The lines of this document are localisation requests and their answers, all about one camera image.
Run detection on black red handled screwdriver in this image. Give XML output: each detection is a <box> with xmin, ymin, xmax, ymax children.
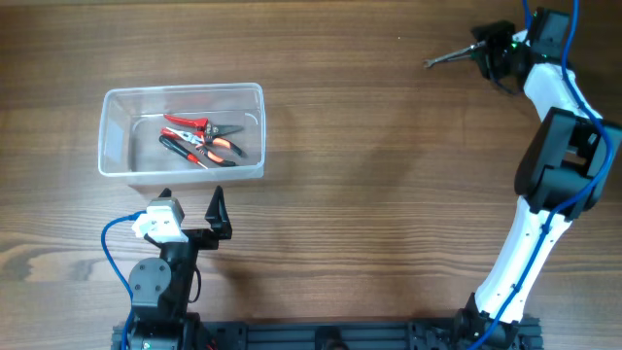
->
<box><xmin>158</xmin><ymin>135</ymin><xmax>207</xmax><ymax>169</ymax></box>

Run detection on orange black long-nose pliers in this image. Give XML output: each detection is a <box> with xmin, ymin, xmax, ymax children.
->
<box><xmin>160</xmin><ymin>127</ymin><xmax>244</xmax><ymax>167</ymax></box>

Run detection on silver combination wrench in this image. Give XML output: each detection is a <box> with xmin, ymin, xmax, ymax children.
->
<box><xmin>424</xmin><ymin>41</ymin><xmax>486</xmax><ymax>69</ymax></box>

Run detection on clear plastic container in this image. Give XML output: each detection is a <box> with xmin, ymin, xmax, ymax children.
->
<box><xmin>98</xmin><ymin>83</ymin><xmax>266</xmax><ymax>186</ymax></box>

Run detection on red handled snips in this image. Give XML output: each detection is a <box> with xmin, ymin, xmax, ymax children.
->
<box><xmin>163</xmin><ymin>114</ymin><xmax>243</xmax><ymax>137</ymax></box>

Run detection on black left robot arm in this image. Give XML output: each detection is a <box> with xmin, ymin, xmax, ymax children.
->
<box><xmin>111</xmin><ymin>186</ymin><xmax>232</xmax><ymax>349</ymax></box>

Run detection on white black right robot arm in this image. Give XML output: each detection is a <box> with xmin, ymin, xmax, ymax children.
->
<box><xmin>450</xmin><ymin>5</ymin><xmax>621</xmax><ymax>349</ymax></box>

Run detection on blue left cable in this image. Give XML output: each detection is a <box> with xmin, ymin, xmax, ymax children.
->
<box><xmin>100</xmin><ymin>211</ymin><xmax>148</xmax><ymax>350</ymax></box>

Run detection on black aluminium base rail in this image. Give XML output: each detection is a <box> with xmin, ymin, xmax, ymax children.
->
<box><xmin>110</xmin><ymin>316</ymin><xmax>543</xmax><ymax>350</ymax></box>

